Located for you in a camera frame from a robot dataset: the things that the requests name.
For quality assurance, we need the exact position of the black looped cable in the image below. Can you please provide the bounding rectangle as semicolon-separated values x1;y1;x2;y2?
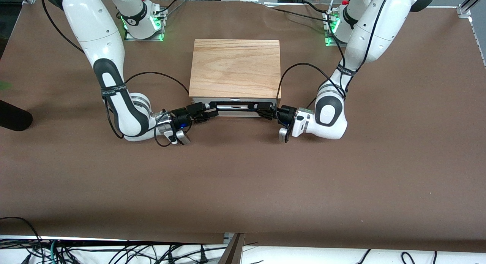
0;217;42;254

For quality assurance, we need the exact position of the brown paper table cover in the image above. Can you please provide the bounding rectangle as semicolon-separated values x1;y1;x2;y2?
0;0;486;253

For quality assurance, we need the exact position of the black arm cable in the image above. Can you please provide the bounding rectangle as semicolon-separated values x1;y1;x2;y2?
41;0;190;147
278;0;395;109

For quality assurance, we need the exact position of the aluminium table edge rail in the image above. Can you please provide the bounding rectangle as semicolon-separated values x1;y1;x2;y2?
470;17;486;69

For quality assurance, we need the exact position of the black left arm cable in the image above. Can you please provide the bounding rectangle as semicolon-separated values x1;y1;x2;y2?
278;0;395;109

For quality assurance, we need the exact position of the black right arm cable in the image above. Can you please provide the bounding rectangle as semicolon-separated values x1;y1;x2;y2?
41;0;190;147

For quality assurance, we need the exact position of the wooden drawer cabinet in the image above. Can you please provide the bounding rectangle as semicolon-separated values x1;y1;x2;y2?
189;39;282;118

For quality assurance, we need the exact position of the brown board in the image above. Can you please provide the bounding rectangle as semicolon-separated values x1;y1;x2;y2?
218;234;246;264

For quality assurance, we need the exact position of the thin black table cable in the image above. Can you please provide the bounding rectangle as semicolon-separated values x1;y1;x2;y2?
264;4;329;21

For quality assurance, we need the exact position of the black velcro strap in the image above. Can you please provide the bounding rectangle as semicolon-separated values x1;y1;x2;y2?
336;65;360;77
100;83;126;100

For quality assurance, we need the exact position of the black cylindrical object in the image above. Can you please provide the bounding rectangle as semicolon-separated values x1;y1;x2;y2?
0;100;33;132

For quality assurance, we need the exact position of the white-fronted drawer with black handle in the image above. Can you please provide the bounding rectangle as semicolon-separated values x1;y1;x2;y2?
192;98;280;111

